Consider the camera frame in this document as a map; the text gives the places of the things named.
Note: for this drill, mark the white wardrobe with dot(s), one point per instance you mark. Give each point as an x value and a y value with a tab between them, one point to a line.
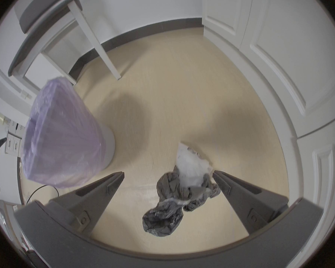
284	46

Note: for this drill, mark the purple plastic bag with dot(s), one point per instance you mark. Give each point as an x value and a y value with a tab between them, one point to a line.
61	138

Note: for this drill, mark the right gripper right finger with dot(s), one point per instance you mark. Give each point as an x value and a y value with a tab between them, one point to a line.
240	200

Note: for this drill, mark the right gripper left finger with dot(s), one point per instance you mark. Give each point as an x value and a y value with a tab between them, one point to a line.
97	200

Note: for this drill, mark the clear printed wrapper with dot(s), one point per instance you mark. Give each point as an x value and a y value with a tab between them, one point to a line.
191	167

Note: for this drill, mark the crumpled black plastic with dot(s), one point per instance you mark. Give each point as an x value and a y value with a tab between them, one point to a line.
173	188

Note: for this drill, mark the white chair with grey seat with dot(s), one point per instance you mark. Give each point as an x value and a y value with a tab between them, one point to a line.
49	8

